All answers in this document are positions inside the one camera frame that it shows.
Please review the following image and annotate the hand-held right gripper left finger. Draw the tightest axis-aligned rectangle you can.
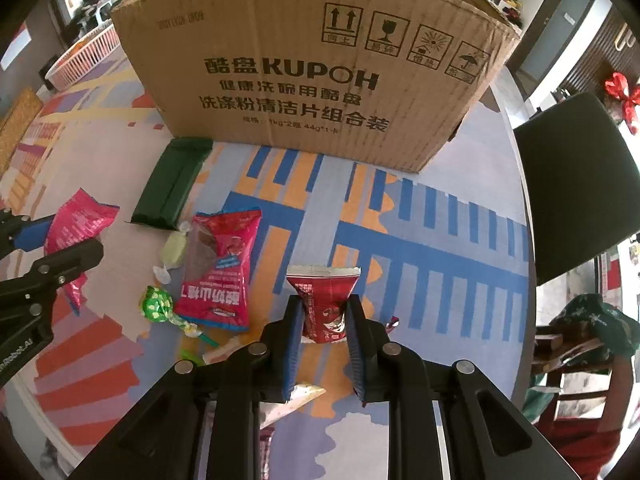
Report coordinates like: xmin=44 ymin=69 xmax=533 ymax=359
xmin=65 ymin=295 xmax=306 ymax=480

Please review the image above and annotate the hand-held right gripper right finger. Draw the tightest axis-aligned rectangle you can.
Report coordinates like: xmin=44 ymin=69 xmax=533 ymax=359
xmin=345 ymin=294 xmax=576 ymax=480

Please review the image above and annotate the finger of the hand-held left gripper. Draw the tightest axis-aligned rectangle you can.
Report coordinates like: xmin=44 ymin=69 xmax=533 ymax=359
xmin=0 ymin=238 xmax=105 ymax=322
xmin=0 ymin=209 xmax=57 ymax=259

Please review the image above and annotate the pink snack packet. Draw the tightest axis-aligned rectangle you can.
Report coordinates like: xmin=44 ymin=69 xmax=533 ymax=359
xmin=44 ymin=188 xmax=121 ymax=317

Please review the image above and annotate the small red snack packet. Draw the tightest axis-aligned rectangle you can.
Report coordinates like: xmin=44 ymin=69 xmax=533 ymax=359
xmin=286 ymin=264 xmax=362 ymax=345

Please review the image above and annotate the brown cardboard box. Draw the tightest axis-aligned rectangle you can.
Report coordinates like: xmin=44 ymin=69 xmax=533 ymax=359
xmin=111 ymin=0 xmax=522 ymax=173

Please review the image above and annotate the cream snack packet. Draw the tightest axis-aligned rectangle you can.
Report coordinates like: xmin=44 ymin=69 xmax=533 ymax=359
xmin=260 ymin=382 xmax=327 ymax=428

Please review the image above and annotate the green dotted lollipop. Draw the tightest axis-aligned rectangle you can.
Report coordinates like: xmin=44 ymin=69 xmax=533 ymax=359
xmin=139 ymin=285 xmax=219 ymax=348

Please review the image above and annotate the pale green wrapped candy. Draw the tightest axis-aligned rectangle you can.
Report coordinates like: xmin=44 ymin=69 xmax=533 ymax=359
xmin=152 ymin=222 xmax=193 ymax=283

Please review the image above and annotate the large red snack bag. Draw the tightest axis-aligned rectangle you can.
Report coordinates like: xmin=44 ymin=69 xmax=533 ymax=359
xmin=173 ymin=208 xmax=263 ymax=332

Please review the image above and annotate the yellow woven mat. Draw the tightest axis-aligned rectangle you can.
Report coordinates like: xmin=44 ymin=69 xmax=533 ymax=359
xmin=0 ymin=87 xmax=43 ymax=173

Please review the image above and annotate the dark green packet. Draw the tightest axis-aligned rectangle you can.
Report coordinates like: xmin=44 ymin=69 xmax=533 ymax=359
xmin=131 ymin=136 xmax=215 ymax=231

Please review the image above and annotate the white plastic basket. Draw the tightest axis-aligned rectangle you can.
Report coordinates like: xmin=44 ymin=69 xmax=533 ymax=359
xmin=45 ymin=24 xmax=121 ymax=92

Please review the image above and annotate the wooden chair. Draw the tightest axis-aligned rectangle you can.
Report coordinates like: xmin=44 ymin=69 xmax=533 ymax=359
xmin=532 ymin=325 xmax=626 ymax=431

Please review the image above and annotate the green patterned cloth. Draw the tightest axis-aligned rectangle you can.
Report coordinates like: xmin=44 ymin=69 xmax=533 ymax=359
xmin=525 ymin=294 xmax=640 ymax=421

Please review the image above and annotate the dark chair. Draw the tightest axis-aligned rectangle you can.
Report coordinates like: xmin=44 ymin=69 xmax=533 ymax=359
xmin=513 ymin=92 xmax=640 ymax=286

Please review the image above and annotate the red foil bow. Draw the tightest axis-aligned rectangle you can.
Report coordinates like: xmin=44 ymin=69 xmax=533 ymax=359
xmin=604 ymin=72 xmax=640 ymax=133

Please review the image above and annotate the grey door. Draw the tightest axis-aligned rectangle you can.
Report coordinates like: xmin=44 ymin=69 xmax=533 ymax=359
xmin=520 ymin=0 xmax=601 ymax=96

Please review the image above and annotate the toy shelf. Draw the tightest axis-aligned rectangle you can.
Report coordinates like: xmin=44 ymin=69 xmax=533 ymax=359
xmin=492 ymin=0 xmax=523 ymax=28

